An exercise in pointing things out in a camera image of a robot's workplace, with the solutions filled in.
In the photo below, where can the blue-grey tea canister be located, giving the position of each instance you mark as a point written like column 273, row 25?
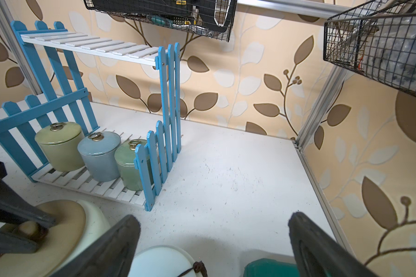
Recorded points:
column 97, row 151

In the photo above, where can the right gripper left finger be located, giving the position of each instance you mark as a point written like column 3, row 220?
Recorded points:
column 109, row 256

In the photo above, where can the white ceramic jar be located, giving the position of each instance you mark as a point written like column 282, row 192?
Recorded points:
column 166, row 261

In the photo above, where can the black and yellow tool case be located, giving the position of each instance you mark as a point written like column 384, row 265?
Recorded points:
column 152, row 7

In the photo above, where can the right black wire basket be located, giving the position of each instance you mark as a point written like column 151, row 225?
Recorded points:
column 376, row 39

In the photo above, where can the yellow-green tea canister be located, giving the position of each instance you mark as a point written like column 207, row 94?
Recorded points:
column 59, row 142

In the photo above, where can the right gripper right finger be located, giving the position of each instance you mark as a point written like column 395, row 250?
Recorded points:
column 318, row 255

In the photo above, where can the cream jar with tan lid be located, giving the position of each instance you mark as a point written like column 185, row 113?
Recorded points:
column 79, row 224

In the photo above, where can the green tea canister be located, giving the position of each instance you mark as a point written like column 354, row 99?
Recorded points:
column 125, row 158

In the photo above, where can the green plastic tool case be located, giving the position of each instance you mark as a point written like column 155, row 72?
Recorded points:
column 270, row 268

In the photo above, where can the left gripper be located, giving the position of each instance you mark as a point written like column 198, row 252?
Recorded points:
column 15, row 210

